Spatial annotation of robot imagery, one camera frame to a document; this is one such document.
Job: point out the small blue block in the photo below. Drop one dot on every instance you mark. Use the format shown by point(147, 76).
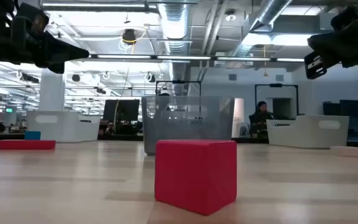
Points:
point(32, 135)

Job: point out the green exit sign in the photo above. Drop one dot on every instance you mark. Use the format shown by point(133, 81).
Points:
point(9, 109)

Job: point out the long red block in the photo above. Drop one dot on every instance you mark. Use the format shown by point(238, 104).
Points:
point(26, 145)

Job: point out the black round ceiling speaker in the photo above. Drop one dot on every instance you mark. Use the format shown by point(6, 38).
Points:
point(76, 77)
point(152, 77)

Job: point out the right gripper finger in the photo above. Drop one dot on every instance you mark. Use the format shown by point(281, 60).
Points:
point(323, 50)
point(322, 40)

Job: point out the grey wall vent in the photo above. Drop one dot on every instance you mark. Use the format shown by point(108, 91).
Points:
point(232, 77)
point(279, 78)

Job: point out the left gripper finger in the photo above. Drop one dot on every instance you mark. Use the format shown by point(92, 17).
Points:
point(67, 58)
point(64, 48)

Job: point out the black overhead camera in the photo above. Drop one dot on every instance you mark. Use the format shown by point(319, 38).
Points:
point(129, 35)

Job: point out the white plastic bin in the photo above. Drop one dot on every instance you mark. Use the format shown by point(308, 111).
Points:
point(64, 127)

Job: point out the white building pillar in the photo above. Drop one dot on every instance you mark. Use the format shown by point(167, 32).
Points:
point(51, 90)

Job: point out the black ceiling track light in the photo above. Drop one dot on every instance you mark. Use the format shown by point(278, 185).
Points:
point(30, 77)

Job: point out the silver round ventilation duct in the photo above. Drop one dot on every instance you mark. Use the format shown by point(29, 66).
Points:
point(174, 25)

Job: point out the black monitor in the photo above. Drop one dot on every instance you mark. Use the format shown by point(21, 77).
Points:
point(126, 110)

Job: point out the clear plastic bin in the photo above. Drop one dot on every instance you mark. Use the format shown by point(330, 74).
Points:
point(188, 121)

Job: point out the light grey plastic bin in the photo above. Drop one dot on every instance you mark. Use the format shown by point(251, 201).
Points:
point(306, 133)

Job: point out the dark blue storage shelf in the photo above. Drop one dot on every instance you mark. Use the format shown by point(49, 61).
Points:
point(350, 109)

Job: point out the natural wood block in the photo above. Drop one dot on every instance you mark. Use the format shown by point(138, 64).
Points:
point(346, 151)

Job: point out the silver slanted ventilation duct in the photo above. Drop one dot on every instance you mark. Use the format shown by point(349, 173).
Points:
point(270, 12)

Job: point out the black metal gantry frame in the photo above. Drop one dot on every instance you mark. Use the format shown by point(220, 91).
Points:
point(275, 85)

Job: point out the red cube block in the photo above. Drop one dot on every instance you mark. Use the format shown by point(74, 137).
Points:
point(194, 177)

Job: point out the yellow hanging pendant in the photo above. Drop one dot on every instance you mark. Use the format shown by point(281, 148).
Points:
point(265, 74)

